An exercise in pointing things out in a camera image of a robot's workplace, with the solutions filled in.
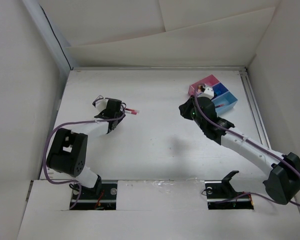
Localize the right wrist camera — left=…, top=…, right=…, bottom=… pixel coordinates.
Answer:
left=197, top=84, right=215, bottom=100

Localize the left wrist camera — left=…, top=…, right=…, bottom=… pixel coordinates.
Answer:
left=92, top=95, right=107, bottom=108

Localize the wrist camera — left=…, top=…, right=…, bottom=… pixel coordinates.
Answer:
left=197, top=84, right=215, bottom=100
left=92, top=95, right=107, bottom=108

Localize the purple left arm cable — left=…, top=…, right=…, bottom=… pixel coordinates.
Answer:
left=42, top=98, right=128, bottom=210

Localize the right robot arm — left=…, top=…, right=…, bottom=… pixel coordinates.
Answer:
left=178, top=95, right=300, bottom=205

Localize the aluminium rail right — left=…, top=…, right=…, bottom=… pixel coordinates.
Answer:
left=239, top=67, right=272, bottom=150

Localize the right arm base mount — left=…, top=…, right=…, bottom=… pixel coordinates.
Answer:
left=201, top=170, right=254, bottom=210

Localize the dark blue storage bin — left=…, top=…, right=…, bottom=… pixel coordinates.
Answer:
left=212, top=82, right=229, bottom=99

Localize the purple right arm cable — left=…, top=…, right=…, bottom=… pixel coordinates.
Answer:
left=193, top=83, right=300, bottom=208

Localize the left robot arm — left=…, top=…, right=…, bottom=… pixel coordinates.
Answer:
left=44, top=98, right=126, bottom=199

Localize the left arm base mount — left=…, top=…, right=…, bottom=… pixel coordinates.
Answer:
left=70, top=181, right=118, bottom=211

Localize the white foam board front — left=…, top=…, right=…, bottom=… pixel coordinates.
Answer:
left=17, top=180, right=300, bottom=240

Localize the light blue storage bin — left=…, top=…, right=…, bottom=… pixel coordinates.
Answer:
left=212, top=91, right=238, bottom=117

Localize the red gel pen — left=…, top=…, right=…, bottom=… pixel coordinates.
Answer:
left=125, top=108, right=140, bottom=115

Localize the pink storage bin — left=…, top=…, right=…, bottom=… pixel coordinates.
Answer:
left=188, top=74, right=220, bottom=96

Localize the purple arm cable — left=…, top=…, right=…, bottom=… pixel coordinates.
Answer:
left=42, top=98, right=128, bottom=210
left=193, top=83, right=300, bottom=208

